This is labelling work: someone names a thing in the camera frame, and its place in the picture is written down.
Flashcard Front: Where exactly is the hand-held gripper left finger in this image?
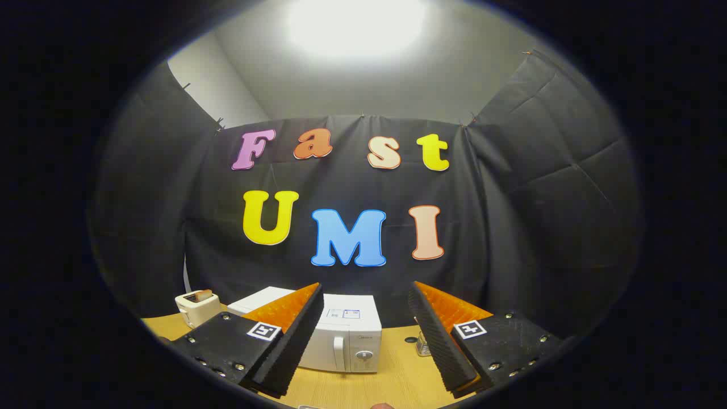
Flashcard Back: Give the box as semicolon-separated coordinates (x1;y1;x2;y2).
170;282;324;398

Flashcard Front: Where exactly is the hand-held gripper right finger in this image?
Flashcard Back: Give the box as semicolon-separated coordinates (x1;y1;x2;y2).
408;281;563;398

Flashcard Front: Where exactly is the white microwave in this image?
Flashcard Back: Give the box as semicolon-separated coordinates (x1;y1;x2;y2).
227;286;382;374

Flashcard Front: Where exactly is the white toaster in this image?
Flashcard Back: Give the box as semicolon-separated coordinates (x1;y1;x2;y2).
175;290;222;329

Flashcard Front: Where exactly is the black backdrop cloth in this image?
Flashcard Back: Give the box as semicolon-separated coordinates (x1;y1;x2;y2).
91;48;645;336

